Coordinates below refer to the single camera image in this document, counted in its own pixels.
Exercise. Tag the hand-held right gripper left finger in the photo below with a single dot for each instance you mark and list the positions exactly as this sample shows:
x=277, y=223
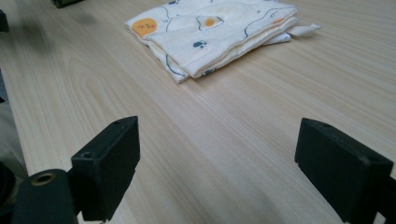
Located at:
x=106, y=169

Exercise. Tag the white printed cloth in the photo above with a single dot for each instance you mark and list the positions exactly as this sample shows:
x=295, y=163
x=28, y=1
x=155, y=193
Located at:
x=214, y=35

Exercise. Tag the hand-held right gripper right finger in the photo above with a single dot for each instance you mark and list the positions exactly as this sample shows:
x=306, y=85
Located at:
x=339, y=168

